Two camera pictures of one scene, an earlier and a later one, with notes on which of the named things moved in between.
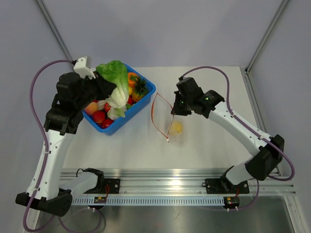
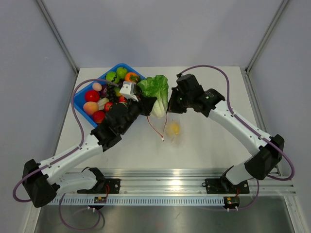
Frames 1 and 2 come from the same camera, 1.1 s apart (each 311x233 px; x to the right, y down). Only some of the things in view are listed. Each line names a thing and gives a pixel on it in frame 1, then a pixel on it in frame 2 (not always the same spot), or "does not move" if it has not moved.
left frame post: x=43 y=8 does not move
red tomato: x=98 y=116 does not move
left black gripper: x=105 y=87 -> x=148 y=103
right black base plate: x=224 y=186 does not move
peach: x=92 y=107 does not move
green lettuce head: x=117 y=72 -> x=157 y=87
